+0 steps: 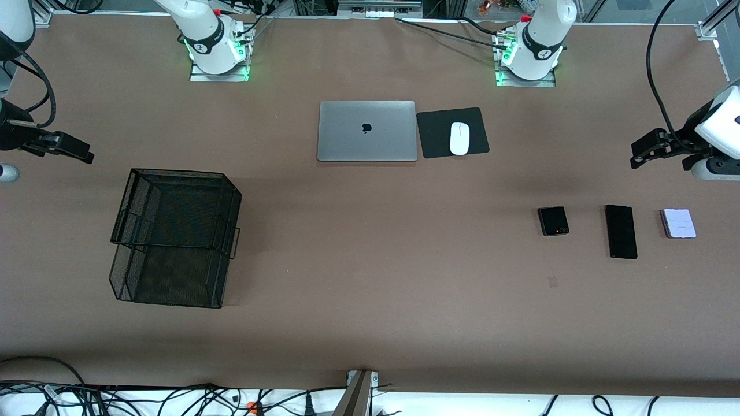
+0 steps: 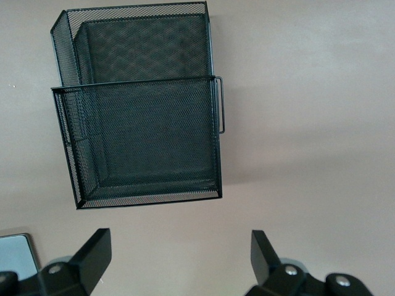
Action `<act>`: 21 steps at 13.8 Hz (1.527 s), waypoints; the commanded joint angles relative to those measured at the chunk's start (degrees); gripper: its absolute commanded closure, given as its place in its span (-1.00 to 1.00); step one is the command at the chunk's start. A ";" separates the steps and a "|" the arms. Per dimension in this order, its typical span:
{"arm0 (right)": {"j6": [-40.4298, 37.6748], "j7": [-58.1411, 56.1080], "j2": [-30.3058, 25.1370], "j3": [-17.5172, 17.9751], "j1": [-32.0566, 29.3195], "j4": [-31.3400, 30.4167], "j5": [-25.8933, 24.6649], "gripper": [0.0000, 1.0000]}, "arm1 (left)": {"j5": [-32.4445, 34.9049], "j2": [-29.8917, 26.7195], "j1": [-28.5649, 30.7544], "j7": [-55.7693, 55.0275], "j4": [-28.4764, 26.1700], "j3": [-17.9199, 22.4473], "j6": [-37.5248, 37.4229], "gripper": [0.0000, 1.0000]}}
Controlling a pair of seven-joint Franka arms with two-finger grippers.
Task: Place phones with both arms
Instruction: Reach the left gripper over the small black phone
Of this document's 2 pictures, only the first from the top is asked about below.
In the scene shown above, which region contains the lavender flip phone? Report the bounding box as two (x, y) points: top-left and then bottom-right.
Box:
(660, 209), (697, 239)

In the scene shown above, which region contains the black mesh two-tier tray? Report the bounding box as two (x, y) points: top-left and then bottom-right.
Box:
(109, 168), (243, 309)

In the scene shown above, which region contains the small black flip phone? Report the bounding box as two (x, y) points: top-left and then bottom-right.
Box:
(537, 206), (570, 237)

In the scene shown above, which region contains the white computer mouse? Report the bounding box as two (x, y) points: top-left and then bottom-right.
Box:
(450, 122), (470, 156)

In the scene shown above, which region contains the silver closed laptop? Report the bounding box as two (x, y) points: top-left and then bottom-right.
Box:
(316, 101), (418, 162)

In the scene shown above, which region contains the grey power strip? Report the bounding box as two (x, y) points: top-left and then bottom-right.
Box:
(338, 0), (423, 18)

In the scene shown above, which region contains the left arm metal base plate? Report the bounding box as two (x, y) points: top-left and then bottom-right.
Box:
(496, 68), (557, 88)

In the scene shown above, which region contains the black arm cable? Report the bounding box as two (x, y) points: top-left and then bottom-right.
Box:
(646, 0), (694, 139)
(0, 32), (57, 129)

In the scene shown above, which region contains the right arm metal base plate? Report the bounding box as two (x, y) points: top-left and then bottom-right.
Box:
(190, 58), (250, 83)

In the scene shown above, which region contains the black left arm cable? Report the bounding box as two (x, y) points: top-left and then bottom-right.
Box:
(646, 0), (694, 139)

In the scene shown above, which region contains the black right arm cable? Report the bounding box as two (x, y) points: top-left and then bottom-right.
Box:
(0, 32), (57, 129)

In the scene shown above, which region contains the black mouse pad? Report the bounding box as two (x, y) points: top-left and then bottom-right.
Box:
(416, 107), (490, 159)

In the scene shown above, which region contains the aluminium frame profile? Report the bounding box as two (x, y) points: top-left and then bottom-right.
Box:
(695, 0), (740, 81)
(32, 0), (54, 28)

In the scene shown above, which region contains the black cable on table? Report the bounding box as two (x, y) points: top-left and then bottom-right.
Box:
(395, 16), (510, 50)

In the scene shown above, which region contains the long black smartphone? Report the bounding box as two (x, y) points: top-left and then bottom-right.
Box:
(605, 204), (638, 260)

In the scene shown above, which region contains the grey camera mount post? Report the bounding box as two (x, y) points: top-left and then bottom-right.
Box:
(334, 370), (380, 416)

